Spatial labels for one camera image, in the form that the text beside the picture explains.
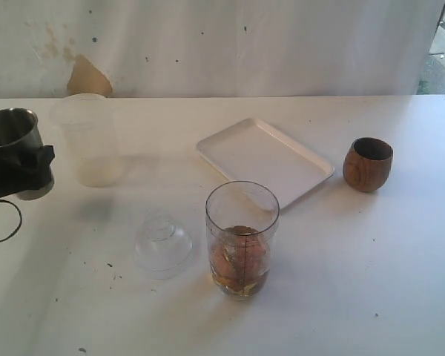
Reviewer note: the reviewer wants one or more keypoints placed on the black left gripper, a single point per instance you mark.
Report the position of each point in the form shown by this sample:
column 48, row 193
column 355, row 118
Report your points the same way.
column 29, row 171

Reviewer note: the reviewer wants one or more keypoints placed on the translucent plastic measuring cup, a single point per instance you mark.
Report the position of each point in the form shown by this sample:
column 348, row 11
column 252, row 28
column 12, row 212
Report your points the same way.
column 85, row 122

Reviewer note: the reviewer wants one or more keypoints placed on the clear dome shaker lid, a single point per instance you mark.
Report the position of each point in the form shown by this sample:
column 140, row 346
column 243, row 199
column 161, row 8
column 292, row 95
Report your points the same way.
column 162, row 247

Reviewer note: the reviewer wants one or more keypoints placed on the clear plastic shaker body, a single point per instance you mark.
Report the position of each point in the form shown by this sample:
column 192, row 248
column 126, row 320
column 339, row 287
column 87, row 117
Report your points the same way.
column 241, row 219

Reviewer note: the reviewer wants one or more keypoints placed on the white rectangular tray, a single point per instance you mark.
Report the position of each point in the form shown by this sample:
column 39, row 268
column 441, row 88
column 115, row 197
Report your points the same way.
column 253, row 150

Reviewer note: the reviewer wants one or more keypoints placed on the brown wooden cup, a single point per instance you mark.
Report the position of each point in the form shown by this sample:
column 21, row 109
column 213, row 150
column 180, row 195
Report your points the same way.
column 367, row 164

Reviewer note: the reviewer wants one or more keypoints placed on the stainless steel cup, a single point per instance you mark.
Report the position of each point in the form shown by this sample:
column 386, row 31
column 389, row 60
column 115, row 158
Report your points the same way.
column 19, row 132

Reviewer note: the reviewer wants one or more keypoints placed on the tan wooden pieces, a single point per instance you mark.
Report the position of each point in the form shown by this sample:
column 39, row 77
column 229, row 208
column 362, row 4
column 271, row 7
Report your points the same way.
column 240, row 261

